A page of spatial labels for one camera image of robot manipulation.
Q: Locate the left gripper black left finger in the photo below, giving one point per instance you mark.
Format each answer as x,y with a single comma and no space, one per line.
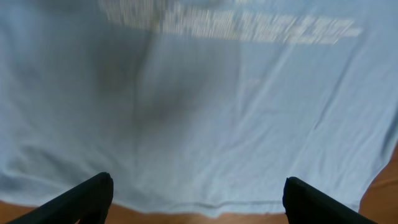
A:
86,203

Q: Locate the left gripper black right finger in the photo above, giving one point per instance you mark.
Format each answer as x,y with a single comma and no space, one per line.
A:
305,204

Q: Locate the light blue printed t-shirt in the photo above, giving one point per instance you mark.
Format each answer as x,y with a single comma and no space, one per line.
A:
197,106

